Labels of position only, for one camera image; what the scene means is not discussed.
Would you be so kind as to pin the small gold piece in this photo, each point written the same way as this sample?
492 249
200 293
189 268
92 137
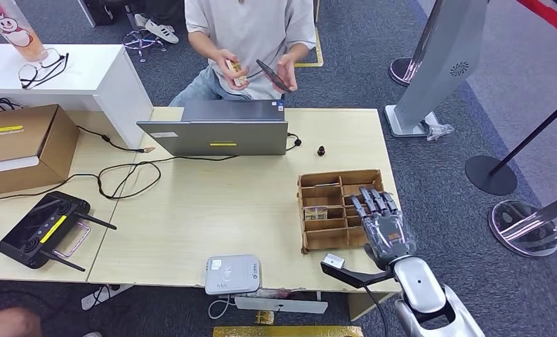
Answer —
264 317

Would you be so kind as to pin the clear plastic bag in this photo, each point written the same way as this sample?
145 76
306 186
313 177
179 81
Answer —
436 130

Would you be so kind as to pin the yellow tree print ID card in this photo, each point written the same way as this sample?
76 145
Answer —
237 74

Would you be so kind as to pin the black tablet controller with antennas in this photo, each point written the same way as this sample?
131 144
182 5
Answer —
41 230

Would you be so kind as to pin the small black knob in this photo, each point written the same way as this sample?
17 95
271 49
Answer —
321 150

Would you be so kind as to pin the wooden card organizer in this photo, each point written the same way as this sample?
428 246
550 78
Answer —
324 232

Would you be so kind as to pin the chrome stool base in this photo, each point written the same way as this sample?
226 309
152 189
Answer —
138 42

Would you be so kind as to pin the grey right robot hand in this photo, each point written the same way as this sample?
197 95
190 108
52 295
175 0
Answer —
389 232

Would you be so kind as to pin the grey laptop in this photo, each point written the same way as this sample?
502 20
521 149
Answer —
213 137

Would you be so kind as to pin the red barrier belt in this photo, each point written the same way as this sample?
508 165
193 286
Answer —
545 16

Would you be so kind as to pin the black frame eyeglasses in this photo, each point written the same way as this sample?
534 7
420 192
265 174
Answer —
27 83

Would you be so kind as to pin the black cabinet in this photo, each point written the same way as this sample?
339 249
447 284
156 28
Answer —
101 11

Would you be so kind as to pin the white cabinet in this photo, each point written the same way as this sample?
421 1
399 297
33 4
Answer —
87 74

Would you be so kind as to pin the black stanchion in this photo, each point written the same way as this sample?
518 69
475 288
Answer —
490 176

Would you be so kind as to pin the person's right hand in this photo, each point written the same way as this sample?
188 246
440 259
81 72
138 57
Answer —
223 63

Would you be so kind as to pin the white sneaker black stripes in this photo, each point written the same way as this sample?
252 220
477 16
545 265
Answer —
162 31
141 20

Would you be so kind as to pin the white flat bracket plate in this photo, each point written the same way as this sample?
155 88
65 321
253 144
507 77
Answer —
283 305

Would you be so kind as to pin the chrome stanchion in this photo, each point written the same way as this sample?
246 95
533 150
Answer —
522 230
401 72

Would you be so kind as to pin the black smartphone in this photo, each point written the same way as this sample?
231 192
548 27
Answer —
269 72

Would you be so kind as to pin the person's left forearm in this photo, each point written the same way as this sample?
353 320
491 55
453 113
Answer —
299 52

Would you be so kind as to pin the person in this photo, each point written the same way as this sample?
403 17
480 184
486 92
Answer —
255 32
164 7
8 323

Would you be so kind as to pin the brown cardboard box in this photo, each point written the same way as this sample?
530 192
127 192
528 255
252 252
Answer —
22 144

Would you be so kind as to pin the grey kiosk stand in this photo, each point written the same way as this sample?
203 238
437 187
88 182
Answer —
441 60

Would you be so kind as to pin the person's right forearm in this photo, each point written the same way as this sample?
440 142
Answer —
208 44

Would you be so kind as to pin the grey card reader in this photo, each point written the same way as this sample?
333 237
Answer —
233 274

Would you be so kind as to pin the person's left hand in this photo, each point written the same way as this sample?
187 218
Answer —
288 74

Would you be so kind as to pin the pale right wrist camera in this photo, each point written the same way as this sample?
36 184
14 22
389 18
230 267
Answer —
334 261

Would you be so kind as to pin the snowman print drink cup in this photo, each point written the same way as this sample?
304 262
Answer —
15 32

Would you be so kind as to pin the gold floor plate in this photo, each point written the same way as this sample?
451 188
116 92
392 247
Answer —
283 332

